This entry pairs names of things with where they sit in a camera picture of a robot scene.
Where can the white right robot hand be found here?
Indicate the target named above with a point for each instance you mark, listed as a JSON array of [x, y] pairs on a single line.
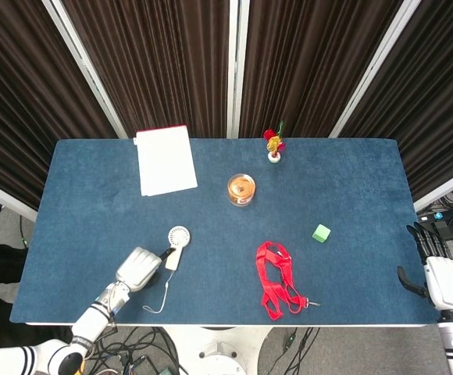
[[445, 281]]

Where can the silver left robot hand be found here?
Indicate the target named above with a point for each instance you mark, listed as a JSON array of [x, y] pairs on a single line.
[[138, 267]]

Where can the small white handheld fan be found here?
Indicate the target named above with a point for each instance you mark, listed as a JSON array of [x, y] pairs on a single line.
[[173, 256]]

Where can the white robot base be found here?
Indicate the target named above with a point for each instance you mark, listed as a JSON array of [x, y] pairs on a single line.
[[218, 349]]

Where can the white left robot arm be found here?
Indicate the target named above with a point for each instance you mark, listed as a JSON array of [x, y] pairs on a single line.
[[93, 318]]

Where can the black power strip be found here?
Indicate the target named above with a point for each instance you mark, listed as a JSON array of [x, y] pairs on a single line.
[[451, 226]]

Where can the white paper book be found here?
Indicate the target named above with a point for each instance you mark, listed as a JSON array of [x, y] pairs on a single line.
[[166, 162]]

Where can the clear jar of rubber bands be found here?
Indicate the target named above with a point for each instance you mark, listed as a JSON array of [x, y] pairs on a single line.
[[241, 190]]

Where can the green foam cube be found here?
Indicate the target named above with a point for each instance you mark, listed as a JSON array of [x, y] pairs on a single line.
[[321, 233]]

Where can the blue table cloth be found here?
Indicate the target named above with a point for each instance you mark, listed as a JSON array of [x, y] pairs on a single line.
[[328, 187]]

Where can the small flower vase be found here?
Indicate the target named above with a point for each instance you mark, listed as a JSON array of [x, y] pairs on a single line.
[[274, 144]]

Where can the dark brown pleated curtain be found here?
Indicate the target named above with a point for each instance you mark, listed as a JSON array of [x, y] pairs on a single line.
[[304, 66], [437, 97], [156, 66], [19, 97]]

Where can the white partition post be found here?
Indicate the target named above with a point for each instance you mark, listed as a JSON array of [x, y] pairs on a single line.
[[445, 187], [237, 70], [6, 197], [86, 70], [371, 78]]

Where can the white table frame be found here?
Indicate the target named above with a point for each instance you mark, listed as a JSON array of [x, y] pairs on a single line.
[[328, 325]]

